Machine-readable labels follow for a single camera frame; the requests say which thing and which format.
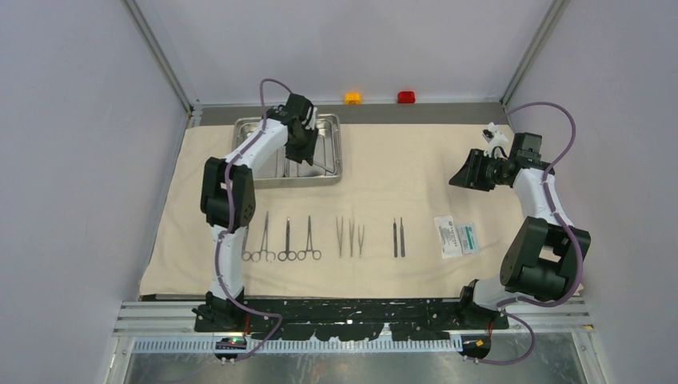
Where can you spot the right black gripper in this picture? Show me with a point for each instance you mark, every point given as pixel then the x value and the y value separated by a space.
pixel 465 177

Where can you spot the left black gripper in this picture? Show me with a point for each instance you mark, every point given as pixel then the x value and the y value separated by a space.
pixel 307 154

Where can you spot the thin steel probe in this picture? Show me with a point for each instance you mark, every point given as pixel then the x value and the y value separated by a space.
pixel 318 169

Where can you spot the white sterile pouch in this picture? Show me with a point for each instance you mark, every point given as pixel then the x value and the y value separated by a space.
pixel 448 237

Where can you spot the green white packet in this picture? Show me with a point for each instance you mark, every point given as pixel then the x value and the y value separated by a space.
pixel 468 238

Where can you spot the beige cloth wrap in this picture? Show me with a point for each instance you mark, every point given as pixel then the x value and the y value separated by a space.
pixel 390 171

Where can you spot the steel tweezers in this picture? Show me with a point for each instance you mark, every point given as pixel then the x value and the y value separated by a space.
pixel 351 236
pixel 339 220
pixel 361 239

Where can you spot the steel scalpel handle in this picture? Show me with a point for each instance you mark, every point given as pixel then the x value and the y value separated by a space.
pixel 395 239
pixel 402 238

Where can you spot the short steel scissors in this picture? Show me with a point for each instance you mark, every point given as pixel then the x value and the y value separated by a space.
pixel 287 254

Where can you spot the long steel forceps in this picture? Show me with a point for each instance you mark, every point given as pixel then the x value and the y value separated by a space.
pixel 264 253

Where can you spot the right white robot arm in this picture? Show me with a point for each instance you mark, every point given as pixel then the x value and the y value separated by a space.
pixel 543 265

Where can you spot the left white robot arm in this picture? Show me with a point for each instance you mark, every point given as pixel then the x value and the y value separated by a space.
pixel 228 202

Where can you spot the right steel tray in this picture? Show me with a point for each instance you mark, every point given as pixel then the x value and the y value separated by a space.
pixel 324 152

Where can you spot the steel tray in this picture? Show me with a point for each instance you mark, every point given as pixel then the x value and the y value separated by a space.
pixel 324 152
pixel 274 166

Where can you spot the left steel tray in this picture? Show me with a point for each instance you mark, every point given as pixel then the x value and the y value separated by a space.
pixel 274 166

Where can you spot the yellow button block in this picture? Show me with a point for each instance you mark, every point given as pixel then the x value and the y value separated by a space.
pixel 352 98

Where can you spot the red button block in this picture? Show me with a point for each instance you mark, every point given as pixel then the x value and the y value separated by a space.
pixel 406 97

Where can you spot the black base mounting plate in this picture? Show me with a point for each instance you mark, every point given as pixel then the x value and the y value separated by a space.
pixel 300 319

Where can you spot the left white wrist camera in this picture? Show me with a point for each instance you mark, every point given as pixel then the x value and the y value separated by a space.
pixel 311 118

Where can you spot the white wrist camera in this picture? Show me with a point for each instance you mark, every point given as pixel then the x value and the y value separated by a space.
pixel 311 118
pixel 496 141

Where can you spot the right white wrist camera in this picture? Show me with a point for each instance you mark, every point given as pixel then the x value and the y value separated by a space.
pixel 496 141

